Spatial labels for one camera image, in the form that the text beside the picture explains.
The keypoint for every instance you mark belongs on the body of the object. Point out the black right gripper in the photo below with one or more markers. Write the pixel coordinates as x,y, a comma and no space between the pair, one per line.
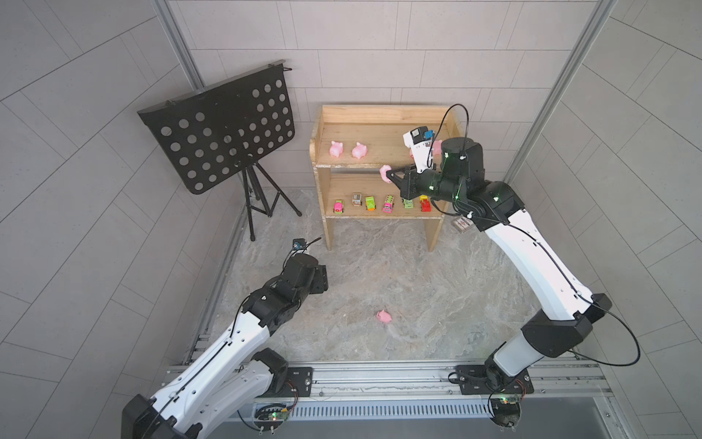
411,184

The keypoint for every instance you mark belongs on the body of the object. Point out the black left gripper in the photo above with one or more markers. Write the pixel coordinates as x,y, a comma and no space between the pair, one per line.
319,276

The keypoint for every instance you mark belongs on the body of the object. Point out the red yellow toy truck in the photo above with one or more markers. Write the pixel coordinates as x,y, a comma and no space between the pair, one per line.
425,204

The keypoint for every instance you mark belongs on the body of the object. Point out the pink green block toy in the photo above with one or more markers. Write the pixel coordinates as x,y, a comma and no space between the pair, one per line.
388,205

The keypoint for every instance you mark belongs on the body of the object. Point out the pink toy pig bottom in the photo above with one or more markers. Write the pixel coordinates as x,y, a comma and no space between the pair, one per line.
384,317

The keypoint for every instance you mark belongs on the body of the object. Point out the pink green toy car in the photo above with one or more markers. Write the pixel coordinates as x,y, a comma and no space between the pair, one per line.
338,207

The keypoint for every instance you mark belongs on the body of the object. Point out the pink toy pig top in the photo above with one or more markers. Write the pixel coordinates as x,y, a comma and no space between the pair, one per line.
336,149

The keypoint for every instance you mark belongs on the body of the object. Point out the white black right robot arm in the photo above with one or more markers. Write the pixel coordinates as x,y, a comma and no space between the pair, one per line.
568,308

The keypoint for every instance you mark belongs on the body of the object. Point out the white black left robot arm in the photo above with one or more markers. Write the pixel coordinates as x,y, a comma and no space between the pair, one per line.
236,368

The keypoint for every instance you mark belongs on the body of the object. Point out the small card box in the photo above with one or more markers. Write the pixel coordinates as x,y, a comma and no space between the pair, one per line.
462,224

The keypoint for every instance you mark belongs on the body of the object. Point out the left controller board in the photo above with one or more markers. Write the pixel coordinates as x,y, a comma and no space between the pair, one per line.
273,413

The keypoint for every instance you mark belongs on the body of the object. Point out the controller board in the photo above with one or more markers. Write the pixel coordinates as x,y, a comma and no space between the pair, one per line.
273,413
505,413

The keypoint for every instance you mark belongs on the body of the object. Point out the wooden two-tier shelf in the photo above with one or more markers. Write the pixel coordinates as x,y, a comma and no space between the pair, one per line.
381,129

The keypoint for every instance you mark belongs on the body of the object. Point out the black perforated music stand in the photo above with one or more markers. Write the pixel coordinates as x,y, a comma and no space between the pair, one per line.
226,130

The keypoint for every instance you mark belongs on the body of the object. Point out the right controller board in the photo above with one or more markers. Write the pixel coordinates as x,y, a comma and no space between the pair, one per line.
505,413

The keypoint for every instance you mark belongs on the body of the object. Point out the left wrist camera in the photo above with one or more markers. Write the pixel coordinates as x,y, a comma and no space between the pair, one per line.
299,245

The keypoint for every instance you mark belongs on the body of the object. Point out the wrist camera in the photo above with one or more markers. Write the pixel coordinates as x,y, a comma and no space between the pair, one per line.
299,245
420,142

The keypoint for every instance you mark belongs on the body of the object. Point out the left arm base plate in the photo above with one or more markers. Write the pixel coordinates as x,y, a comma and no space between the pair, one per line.
298,381

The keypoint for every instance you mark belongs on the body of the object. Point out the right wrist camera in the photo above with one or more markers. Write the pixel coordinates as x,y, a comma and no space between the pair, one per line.
420,142

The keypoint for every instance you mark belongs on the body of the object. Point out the aluminium mounting rail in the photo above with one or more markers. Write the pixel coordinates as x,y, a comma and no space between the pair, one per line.
428,380

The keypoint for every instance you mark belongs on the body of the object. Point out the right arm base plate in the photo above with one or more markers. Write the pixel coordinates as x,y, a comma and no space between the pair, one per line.
481,380

